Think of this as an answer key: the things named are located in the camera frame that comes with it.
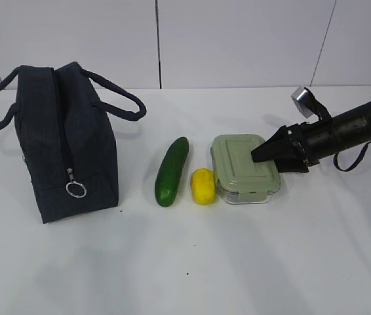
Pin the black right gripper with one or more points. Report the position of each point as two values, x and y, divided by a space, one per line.
289 148

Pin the dark blue lunch bag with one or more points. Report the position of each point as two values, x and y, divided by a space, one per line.
61 118

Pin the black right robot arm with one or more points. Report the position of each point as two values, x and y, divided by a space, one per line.
331 135

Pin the yellow lemon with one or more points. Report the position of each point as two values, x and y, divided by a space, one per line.
203 186

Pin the green cucumber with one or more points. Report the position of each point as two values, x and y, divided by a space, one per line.
170 172

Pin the glass container green lid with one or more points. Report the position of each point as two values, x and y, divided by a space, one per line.
238 179

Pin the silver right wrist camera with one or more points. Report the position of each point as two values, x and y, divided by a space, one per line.
302 99

